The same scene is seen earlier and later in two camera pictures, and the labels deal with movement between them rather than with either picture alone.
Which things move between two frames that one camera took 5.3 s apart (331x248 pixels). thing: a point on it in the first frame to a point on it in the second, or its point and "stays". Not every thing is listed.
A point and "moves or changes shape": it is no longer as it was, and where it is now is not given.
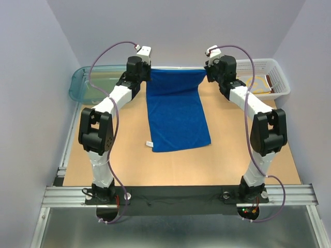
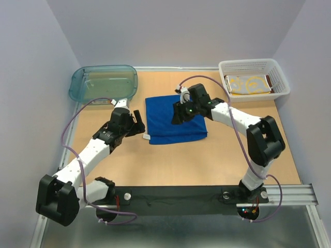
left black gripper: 147,66 to 137,127
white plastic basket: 272,67 stays
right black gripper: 216,62 to 179,114
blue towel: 177,119 moves or changes shape
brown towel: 270,83 stays
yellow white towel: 260,86 stays
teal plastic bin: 90,84 stays
